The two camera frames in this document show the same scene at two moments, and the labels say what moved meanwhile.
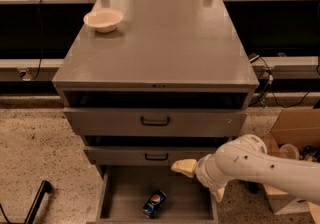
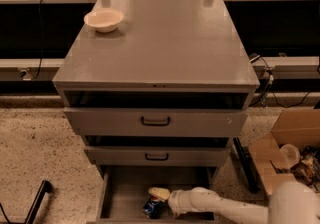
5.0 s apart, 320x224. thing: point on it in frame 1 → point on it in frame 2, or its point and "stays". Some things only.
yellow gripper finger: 219,194 → 176,214
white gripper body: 202,172 → 175,200
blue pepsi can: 154,204 stays
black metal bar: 44,188 stays
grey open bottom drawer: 125,189 stays
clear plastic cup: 289,151 stays
